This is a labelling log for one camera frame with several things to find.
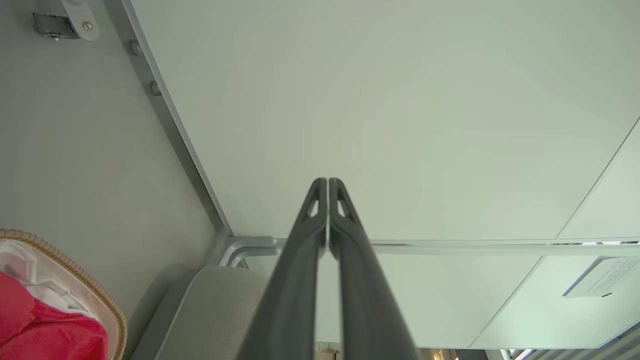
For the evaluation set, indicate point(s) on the red garment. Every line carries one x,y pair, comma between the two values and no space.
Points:
50,335

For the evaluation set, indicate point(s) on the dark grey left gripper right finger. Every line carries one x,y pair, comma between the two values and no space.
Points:
370,310

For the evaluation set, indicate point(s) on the grey fabric sofa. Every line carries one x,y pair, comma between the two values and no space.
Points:
210,320

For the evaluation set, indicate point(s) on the white laundry basket woven rim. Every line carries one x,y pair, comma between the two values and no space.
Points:
102,307

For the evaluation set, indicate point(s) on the grey partition base rail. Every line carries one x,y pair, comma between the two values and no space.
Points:
170,112

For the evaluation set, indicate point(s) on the white paper notice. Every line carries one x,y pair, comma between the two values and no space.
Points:
605,277

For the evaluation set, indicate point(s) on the grey curved partition foot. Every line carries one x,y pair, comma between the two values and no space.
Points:
245,247

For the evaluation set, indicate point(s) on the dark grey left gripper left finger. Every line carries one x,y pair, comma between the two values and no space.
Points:
290,300

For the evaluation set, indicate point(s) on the metal caster bracket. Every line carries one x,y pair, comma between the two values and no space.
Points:
70,22

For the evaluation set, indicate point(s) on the round grey bolt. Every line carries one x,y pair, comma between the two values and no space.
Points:
155,88
136,47

